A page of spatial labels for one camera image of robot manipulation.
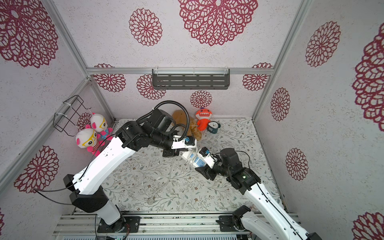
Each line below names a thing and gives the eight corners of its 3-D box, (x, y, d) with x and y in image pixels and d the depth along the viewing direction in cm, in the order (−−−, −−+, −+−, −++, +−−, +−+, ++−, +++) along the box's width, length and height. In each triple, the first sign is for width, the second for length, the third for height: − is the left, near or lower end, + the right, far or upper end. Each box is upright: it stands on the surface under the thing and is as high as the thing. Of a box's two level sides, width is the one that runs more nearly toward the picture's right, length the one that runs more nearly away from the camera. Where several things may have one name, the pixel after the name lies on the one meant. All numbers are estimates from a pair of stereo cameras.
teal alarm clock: (205, 131, 115) (205, 127, 111) (209, 124, 120) (210, 119, 116) (215, 135, 113) (216, 131, 109) (219, 127, 117) (220, 123, 114)
